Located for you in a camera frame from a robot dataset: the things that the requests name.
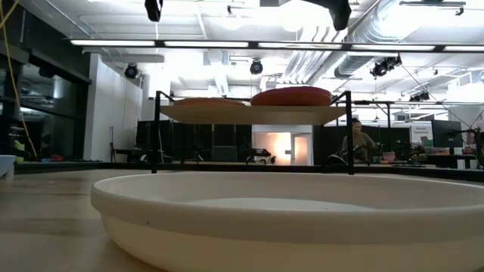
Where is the orange plate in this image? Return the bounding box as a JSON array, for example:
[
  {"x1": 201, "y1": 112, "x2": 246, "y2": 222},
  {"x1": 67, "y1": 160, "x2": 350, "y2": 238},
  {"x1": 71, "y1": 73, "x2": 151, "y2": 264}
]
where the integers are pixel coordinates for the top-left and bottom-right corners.
[{"x1": 250, "y1": 90, "x2": 334, "y2": 107}]

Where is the peach plate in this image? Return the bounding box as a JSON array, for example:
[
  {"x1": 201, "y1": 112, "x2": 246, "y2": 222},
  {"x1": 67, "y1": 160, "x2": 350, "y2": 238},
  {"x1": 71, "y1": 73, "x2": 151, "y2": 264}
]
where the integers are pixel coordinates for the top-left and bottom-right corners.
[{"x1": 174, "y1": 97, "x2": 247, "y2": 107}]

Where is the white plate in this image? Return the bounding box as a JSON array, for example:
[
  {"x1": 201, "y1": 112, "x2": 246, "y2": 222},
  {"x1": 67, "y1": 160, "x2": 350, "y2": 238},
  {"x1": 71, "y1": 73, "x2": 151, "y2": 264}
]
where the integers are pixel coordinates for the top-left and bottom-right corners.
[{"x1": 89, "y1": 172, "x2": 484, "y2": 272}]

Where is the black spotlight cluster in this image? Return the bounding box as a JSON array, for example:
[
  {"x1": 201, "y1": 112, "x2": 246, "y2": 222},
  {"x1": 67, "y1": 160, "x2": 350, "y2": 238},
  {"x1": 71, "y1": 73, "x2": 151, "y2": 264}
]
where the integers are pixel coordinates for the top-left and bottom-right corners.
[{"x1": 369, "y1": 54, "x2": 403, "y2": 79}]

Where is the person at workbench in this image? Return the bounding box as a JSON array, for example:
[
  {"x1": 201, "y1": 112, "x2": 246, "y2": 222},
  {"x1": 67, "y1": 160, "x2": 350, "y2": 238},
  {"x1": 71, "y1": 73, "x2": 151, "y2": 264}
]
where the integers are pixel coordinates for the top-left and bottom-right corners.
[{"x1": 341, "y1": 118, "x2": 376, "y2": 164}]

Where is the white poster sign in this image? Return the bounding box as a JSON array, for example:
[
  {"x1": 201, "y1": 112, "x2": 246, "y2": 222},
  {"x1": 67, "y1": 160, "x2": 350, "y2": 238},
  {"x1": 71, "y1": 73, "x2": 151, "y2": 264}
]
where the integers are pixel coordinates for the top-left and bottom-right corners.
[{"x1": 410, "y1": 124, "x2": 434, "y2": 147}]

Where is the white wheeled robot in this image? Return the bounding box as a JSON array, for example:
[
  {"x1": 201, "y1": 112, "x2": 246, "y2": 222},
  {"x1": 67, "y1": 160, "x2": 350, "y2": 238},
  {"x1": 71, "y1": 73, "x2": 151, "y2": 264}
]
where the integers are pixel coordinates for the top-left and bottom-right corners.
[{"x1": 245, "y1": 148, "x2": 277, "y2": 165}]

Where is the black computer monitor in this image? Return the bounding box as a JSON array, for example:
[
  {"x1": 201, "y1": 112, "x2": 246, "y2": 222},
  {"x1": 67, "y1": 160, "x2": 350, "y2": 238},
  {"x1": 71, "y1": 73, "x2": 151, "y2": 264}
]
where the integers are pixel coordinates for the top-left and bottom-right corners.
[{"x1": 431, "y1": 119, "x2": 464, "y2": 149}]

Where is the silver ventilation duct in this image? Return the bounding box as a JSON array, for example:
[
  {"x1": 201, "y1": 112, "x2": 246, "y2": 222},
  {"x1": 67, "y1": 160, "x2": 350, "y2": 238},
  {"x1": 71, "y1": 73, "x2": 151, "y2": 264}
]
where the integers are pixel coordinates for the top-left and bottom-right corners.
[{"x1": 332, "y1": 0, "x2": 409, "y2": 79}]

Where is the black wire dish rack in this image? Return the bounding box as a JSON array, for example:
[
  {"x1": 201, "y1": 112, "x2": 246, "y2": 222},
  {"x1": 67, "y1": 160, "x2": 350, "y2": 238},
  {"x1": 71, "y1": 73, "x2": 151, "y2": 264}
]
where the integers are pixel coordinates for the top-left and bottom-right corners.
[{"x1": 150, "y1": 90, "x2": 355, "y2": 175}]

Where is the yellow cable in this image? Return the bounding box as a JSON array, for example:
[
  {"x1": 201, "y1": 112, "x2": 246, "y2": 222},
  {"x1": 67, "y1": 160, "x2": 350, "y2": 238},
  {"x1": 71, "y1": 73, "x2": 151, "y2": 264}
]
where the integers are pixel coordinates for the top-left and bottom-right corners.
[{"x1": 0, "y1": 0, "x2": 39, "y2": 159}]

